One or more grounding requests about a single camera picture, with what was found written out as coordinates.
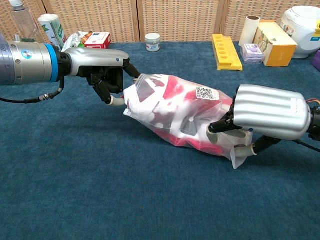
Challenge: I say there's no yellow beige tissue box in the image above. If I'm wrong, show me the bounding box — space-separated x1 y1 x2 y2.
252 20 298 68

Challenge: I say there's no small white jar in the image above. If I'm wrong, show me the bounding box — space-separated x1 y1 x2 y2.
144 33 161 53

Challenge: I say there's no yellow block with holes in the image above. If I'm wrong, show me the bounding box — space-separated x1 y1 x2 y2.
211 33 244 72

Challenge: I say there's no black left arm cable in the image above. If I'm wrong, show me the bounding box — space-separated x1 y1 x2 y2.
0 76 65 104

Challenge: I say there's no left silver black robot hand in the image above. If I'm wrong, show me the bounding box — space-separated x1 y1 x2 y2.
59 47 141 107

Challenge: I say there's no red white black garment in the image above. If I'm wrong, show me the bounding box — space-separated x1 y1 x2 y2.
124 76 233 156

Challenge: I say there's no red white carton box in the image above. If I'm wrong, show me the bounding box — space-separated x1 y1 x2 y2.
84 32 112 50

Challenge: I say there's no purple packet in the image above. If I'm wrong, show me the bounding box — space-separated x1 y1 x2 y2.
240 43 265 65

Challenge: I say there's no blue table carpet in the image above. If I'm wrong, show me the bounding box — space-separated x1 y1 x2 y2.
0 41 320 240

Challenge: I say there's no dark purple object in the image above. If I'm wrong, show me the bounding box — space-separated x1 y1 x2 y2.
311 48 320 67

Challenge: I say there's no clear plastic bottle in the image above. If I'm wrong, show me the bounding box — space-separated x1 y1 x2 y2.
8 0 45 44

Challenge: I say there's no white rice cooker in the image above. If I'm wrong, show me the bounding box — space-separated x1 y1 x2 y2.
279 5 320 60

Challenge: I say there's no clear plastic zip bag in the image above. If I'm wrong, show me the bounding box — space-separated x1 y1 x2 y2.
122 73 253 170

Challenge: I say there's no white printed food package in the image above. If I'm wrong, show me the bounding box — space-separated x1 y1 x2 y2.
62 31 93 52

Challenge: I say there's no white paper roll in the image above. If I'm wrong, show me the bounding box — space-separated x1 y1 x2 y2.
238 15 261 48

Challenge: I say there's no wicker folding screen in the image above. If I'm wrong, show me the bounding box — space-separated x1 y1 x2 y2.
0 0 320 43

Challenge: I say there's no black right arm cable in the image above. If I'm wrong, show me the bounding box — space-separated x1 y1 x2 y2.
292 139 320 152

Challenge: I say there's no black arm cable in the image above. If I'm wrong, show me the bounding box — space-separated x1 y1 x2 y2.
292 139 320 152
0 76 65 104

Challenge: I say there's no white green canister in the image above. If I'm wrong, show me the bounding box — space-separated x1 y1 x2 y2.
37 14 68 51

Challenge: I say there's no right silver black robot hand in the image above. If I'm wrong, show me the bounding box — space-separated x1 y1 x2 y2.
207 84 313 158

